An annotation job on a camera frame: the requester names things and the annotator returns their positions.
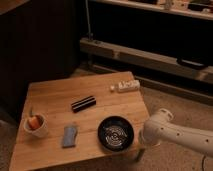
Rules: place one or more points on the black ceramic bowl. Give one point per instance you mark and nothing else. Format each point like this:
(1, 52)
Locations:
(115, 133)

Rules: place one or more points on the wooden folding table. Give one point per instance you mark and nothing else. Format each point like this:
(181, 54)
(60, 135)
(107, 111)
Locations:
(53, 100)

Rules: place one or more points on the orange carrot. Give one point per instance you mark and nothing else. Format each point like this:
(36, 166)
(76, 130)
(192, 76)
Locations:
(34, 122)

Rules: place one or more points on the blue sponge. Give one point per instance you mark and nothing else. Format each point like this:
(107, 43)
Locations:
(70, 133)

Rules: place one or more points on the white cup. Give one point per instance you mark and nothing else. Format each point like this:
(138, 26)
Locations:
(41, 132)

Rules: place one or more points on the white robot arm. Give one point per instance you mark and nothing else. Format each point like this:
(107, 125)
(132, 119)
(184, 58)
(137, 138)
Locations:
(159, 127)

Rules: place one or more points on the black handle on ledge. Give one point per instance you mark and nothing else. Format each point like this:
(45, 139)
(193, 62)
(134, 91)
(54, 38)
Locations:
(190, 64)

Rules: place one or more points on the metal pole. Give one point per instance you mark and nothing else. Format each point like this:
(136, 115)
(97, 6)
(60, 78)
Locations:
(90, 34)

